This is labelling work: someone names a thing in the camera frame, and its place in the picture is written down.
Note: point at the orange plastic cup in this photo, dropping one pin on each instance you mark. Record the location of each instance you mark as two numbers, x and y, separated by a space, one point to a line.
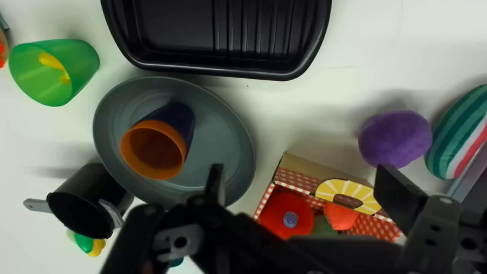
153 149

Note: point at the green translucent plastic cup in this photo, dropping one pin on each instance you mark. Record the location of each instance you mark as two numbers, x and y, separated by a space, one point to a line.
51 73

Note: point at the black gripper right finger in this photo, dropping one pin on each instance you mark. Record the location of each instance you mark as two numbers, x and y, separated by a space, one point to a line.
398 195

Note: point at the yellow toy fruit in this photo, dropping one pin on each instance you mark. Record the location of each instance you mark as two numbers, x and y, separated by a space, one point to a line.
351 191

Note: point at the small green yellow toy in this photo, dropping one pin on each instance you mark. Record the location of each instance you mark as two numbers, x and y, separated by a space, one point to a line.
87 243

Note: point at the red checkered cardboard basket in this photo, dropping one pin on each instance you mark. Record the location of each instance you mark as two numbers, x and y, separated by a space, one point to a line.
299 175

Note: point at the black ridged plastic tray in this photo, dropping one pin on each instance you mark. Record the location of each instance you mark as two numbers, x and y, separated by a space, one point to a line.
218 35

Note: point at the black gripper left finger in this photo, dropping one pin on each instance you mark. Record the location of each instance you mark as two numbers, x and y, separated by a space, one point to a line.
215 182

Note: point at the teal pot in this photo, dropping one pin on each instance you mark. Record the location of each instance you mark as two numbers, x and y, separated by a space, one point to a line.
176 261

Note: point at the purple plush ball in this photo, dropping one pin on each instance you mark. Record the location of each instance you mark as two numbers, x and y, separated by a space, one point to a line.
396 138

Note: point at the striped watermelon toy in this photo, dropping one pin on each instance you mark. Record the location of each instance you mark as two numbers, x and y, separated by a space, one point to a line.
457 131

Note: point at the orange-red toy piece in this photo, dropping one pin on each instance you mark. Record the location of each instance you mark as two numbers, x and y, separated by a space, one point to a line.
340 216

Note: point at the grey oval plate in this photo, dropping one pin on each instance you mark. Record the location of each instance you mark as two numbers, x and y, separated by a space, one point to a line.
218 137

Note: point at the red round toy slice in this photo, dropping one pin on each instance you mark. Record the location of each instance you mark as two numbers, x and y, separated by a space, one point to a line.
284 214

